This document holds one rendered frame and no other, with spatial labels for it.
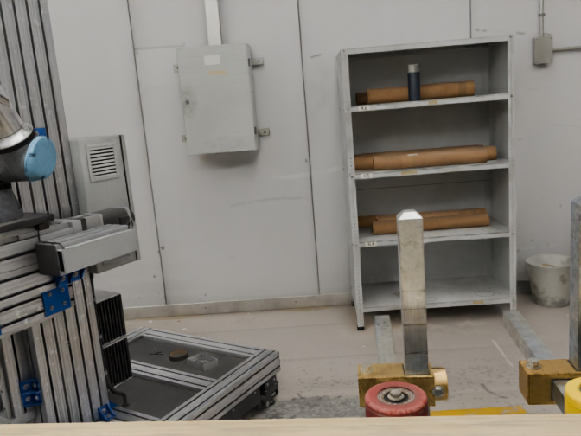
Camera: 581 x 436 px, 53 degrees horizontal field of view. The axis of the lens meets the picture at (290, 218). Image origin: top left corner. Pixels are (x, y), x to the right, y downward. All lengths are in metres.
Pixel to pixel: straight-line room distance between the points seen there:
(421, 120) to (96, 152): 2.12
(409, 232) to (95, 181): 1.43
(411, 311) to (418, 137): 2.78
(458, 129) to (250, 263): 1.53
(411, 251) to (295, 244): 2.83
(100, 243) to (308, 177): 2.03
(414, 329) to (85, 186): 1.43
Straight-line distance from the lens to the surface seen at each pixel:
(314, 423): 0.75
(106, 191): 2.13
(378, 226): 3.34
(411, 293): 0.88
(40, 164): 1.63
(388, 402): 0.78
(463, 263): 3.81
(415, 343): 0.91
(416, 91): 3.30
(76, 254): 1.72
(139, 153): 3.72
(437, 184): 3.67
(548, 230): 3.94
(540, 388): 0.97
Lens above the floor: 1.28
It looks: 11 degrees down
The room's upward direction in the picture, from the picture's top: 5 degrees counter-clockwise
